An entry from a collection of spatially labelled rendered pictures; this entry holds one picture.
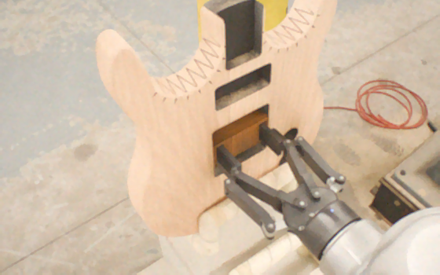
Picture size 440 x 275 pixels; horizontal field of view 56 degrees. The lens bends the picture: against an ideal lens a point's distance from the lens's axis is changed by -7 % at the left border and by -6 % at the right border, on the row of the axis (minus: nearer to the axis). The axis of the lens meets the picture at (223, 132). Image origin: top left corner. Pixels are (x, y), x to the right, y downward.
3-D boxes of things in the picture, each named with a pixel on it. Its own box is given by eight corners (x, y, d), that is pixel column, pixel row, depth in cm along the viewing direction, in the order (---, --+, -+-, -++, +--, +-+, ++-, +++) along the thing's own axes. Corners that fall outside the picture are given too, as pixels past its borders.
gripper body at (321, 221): (312, 273, 54) (266, 224, 59) (358, 238, 57) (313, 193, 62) (321, 244, 48) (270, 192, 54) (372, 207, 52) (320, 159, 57)
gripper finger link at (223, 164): (244, 185, 60) (227, 196, 59) (223, 162, 63) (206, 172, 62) (245, 177, 59) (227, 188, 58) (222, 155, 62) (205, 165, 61)
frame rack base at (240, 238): (261, 196, 103) (266, 150, 90) (304, 242, 95) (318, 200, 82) (163, 259, 92) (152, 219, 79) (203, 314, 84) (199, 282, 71)
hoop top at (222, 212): (289, 166, 78) (291, 155, 75) (301, 177, 76) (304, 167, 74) (194, 224, 70) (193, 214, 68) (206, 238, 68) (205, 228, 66)
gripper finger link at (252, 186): (305, 218, 57) (300, 225, 57) (234, 181, 62) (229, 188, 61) (309, 201, 55) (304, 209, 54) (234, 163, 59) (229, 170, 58)
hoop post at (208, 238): (211, 236, 77) (210, 209, 70) (222, 249, 75) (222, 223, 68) (196, 246, 76) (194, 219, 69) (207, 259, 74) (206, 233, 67)
